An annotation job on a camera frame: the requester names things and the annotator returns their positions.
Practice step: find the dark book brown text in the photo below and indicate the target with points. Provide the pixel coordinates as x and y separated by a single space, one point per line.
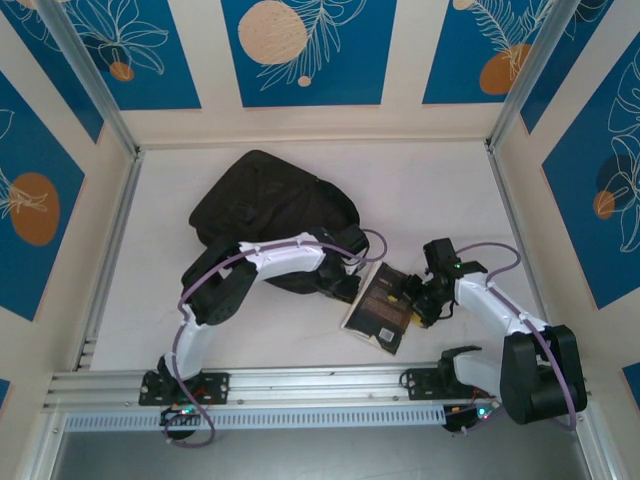
375 310

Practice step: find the blue floral wall panel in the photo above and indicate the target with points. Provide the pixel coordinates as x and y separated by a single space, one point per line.
165 60
575 210
30 150
350 60
450 50

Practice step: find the aluminium table side rail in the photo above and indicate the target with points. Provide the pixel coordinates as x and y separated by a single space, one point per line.
125 200
498 165

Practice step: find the black student backpack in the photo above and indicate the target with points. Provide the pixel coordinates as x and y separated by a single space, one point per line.
260 200

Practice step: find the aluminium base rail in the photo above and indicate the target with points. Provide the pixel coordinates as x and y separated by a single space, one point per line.
320 380

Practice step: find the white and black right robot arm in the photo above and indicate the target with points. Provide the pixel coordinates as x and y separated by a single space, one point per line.
490 305

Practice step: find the small circuit board green light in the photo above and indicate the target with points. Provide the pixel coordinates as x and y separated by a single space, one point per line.
180 414
472 415

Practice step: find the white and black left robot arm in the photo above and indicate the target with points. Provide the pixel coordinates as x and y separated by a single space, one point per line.
280 257

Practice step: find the aluminium frame post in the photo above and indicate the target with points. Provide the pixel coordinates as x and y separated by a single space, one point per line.
91 75
534 75

